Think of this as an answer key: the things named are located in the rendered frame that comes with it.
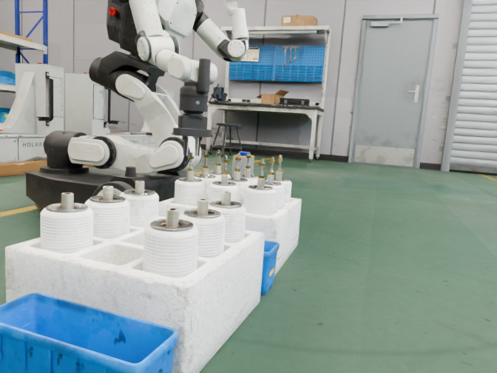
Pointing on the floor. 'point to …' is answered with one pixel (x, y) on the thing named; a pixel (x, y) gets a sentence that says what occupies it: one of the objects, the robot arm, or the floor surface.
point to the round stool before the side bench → (225, 138)
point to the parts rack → (25, 41)
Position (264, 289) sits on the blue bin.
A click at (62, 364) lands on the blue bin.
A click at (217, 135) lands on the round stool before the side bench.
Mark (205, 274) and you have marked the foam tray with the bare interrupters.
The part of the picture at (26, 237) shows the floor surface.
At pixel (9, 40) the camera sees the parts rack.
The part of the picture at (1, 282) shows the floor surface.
